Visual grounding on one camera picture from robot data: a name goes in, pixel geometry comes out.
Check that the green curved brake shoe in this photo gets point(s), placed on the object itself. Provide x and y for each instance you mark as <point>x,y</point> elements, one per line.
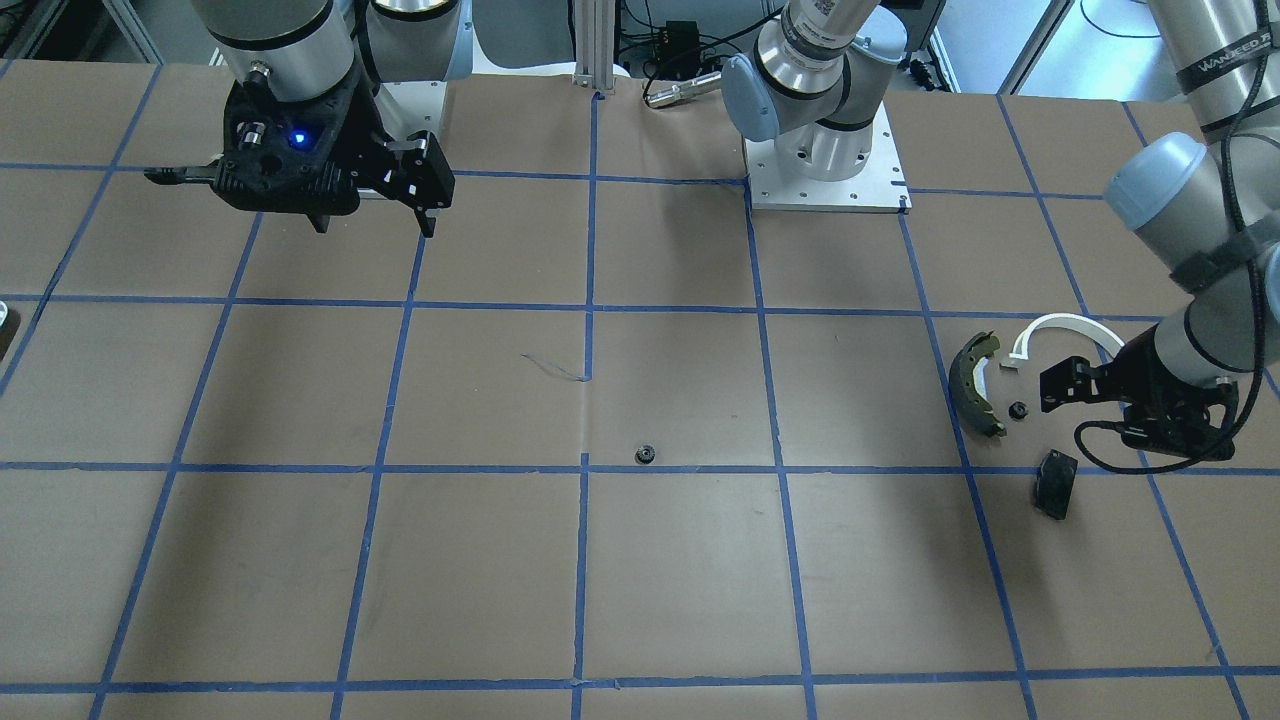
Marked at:
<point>967,385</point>

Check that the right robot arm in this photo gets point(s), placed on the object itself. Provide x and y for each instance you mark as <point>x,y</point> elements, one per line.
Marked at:
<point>304,48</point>

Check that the aluminium frame post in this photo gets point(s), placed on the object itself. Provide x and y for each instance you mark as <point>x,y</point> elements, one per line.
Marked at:
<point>594,36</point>

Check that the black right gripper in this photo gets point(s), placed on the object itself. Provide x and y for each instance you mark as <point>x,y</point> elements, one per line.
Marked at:
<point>368,133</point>

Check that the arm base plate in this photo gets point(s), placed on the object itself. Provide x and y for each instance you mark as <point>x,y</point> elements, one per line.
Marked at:
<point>816,168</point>

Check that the white curved plastic bracket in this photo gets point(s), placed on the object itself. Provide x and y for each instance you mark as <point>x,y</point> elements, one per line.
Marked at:
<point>1059,326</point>

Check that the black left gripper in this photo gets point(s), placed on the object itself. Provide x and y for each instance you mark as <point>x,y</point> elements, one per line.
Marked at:
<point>1146,381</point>

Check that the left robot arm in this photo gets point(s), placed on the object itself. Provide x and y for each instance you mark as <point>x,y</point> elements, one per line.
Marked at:
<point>1207,209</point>

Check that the black brake pad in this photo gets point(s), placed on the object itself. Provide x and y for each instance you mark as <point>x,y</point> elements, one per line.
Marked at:
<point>1053,487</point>

